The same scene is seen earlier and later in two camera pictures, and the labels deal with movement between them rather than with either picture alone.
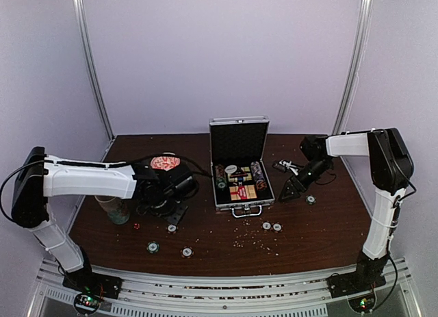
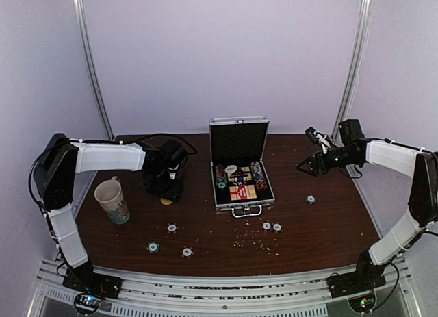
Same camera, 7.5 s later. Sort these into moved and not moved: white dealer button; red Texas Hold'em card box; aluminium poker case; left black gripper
Moved: left black gripper
Not moved: white dealer button; red Texas Hold'em card box; aluminium poker case
